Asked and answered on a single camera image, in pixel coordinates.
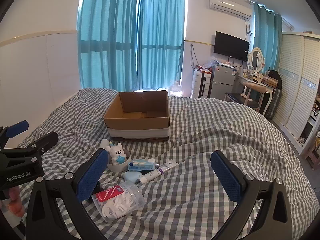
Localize black wall television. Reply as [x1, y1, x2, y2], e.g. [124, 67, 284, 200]
[214, 31, 250, 62]

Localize hanging wall cable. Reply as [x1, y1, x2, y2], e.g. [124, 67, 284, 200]
[190, 44, 198, 69]

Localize white dressing table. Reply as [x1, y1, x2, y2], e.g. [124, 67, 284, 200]
[237, 74, 274, 113]

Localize white air conditioner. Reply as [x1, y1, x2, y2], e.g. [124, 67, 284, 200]
[209, 0, 253, 20]

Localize white suitcase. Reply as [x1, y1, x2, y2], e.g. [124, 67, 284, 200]
[191, 69, 213, 98]

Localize white bear figurine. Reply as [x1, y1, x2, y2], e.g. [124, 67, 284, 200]
[106, 142, 128, 165]

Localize white cream tube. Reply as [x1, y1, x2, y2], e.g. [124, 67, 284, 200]
[139, 160, 178, 184]

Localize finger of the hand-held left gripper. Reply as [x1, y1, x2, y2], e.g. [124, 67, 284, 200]
[0, 120, 29, 144]
[0, 131, 59, 167]

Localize light blue earbuds case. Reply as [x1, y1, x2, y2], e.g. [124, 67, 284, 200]
[123, 170, 143, 183]

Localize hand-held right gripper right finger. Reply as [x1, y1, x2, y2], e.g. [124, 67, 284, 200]
[210, 150, 300, 240]

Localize clear floss pick container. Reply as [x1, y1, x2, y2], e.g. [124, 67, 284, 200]
[91, 181, 146, 222]

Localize grey small fridge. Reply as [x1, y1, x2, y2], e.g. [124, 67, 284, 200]
[209, 64, 237, 99]

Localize clear water jug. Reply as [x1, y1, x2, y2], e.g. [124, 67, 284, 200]
[168, 81, 184, 97]

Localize person's left hand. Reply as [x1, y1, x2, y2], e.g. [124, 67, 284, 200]
[0, 185, 25, 218]

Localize small wooden stool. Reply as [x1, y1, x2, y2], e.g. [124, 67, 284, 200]
[306, 144, 320, 170]

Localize narrow teal curtain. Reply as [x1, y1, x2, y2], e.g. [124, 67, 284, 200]
[252, 1, 283, 78]

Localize clear plastic bags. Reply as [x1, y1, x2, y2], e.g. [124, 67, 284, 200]
[204, 56, 221, 72]

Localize white tape roll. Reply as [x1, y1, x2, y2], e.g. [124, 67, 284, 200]
[107, 150, 131, 172]

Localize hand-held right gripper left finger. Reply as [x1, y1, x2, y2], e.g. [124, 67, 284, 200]
[25, 148, 109, 240]

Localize teal window curtain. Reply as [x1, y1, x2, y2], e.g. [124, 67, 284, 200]
[136, 0, 188, 92]
[77, 0, 140, 92]

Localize black bag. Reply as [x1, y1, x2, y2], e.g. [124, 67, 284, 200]
[267, 70, 282, 89]

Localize dark padded stool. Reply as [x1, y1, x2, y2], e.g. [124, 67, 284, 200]
[224, 92, 260, 110]

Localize grey checked bed sheet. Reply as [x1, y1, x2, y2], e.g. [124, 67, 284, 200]
[17, 88, 320, 240]

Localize cardboard box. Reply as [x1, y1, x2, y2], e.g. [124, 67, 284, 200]
[103, 90, 171, 142]

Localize white louvered wardrobe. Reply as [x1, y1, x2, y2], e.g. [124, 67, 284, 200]
[271, 31, 320, 155]

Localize white oval vanity mirror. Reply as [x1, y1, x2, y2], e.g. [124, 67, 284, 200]
[247, 47, 266, 73]

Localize dark suitcase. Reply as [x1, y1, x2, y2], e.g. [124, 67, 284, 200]
[265, 87, 282, 119]

